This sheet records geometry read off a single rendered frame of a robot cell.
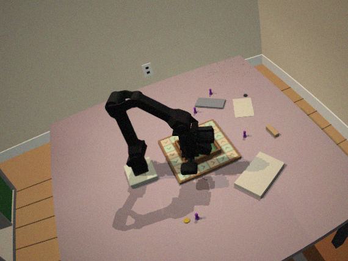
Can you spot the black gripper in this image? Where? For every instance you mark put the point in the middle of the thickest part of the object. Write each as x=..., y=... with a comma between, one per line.
x=191, y=166

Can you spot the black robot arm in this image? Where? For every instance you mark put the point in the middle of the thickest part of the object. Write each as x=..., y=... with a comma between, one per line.
x=179, y=120

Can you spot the cream flat rectangular sheet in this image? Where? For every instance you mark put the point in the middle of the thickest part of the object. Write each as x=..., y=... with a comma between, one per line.
x=243, y=107

